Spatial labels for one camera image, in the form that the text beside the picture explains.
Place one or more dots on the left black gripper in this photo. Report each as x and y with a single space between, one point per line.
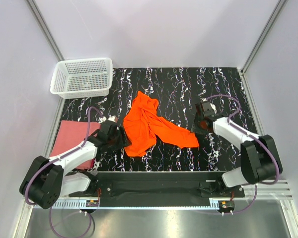
123 139

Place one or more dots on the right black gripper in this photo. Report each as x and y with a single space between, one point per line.
194 128

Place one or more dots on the orange t shirt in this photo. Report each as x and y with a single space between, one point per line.
142 126

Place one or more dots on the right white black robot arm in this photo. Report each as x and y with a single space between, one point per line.
259 157

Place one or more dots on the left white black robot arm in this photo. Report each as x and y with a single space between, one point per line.
47 179

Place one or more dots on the black marbled table mat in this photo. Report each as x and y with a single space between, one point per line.
177 90

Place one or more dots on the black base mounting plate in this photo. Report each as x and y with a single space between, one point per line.
159 186

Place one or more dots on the folded pink t shirt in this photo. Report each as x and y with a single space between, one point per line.
70 134

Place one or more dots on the white plastic perforated basket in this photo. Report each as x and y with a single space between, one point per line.
82 78

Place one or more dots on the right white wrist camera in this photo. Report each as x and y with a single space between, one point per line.
213 107

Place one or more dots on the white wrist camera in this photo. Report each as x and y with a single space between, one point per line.
213 107
113 119

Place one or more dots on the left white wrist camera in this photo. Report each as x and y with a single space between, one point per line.
113 119

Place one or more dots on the slotted cable duct rail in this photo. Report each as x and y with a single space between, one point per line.
136 204

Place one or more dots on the right aluminium frame post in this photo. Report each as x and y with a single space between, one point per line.
264 33

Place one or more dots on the aluminium frame post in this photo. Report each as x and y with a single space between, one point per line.
264 33
45 29

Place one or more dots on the left aluminium frame post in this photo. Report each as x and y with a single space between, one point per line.
45 29

